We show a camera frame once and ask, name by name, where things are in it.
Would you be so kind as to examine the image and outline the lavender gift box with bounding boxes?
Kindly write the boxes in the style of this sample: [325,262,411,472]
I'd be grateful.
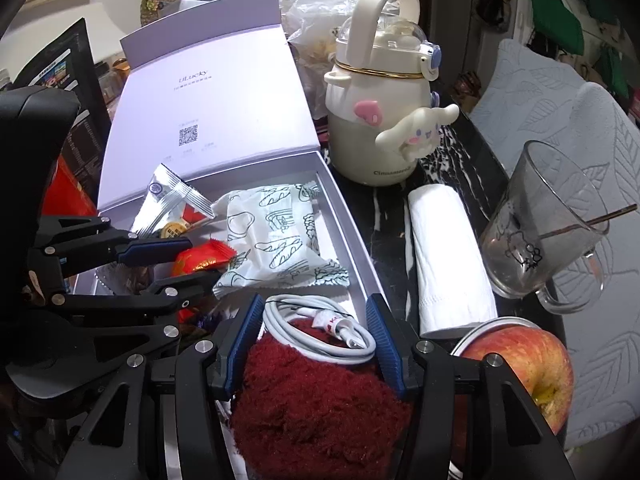
[95,0,383,461]

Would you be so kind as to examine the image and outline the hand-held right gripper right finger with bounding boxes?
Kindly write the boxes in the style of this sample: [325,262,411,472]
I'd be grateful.
[365,294,576,480]

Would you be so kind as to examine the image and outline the metal stirring rod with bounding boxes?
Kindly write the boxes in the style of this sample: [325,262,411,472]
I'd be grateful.
[540,203,638,238]

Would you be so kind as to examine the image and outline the white cable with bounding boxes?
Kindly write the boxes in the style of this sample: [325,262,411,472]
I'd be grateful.
[262,294,377,365]

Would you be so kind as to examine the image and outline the crumpled clear plastic bag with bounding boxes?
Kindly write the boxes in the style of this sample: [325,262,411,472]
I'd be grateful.
[279,0,401,81]

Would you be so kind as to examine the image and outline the red plastic container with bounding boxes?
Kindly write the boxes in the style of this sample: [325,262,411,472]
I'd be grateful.
[42,155,98,218]

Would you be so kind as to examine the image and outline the glass mug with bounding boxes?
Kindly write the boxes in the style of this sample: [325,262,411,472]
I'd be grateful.
[480,140,611,315]

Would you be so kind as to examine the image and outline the white printed bread packet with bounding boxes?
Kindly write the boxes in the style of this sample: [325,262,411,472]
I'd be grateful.
[212,182,350,301]

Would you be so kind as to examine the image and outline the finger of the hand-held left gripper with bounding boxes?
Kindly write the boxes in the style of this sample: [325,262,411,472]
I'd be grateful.
[27,215,193,281]
[25,267,223,315]

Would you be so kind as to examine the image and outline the grey bowl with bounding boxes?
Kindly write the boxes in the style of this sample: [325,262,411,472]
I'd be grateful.
[450,316,538,361]

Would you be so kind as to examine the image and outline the white roll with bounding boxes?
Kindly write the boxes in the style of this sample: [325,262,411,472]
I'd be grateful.
[407,184,499,339]

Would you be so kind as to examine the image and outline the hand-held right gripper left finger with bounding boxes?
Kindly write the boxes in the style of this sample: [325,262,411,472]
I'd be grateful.
[55,294,266,480]

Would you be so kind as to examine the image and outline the red apple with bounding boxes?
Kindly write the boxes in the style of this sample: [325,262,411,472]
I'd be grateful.
[460,329,575,436]

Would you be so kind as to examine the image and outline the red fuzzy cloth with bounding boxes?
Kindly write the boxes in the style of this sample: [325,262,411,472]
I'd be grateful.
[230,317,416,480]

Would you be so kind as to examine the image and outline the cream cartoon water bottle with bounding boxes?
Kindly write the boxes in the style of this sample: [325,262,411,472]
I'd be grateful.
[324,0,460,186]

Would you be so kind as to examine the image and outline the purple tassel charm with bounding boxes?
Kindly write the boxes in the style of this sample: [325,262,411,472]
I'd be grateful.
[192,310,226,333]

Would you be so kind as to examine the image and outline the leaf pattern covered chair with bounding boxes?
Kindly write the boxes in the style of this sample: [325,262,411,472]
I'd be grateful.
[470,38,591,161]
[500,80,640,453]

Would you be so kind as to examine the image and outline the red candy packet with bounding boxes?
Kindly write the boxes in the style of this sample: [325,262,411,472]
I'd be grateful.
[172,240,237,281]

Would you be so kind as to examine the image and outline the large green tote bag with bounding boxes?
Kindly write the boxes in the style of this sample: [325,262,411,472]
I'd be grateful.
[529,0,586,56]

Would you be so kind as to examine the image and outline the black printed box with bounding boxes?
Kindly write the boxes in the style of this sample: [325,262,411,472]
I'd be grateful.
[12,17,113,171]

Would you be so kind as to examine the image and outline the silver snack packet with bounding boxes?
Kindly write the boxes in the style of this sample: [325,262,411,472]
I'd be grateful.
[131,162,216,241]

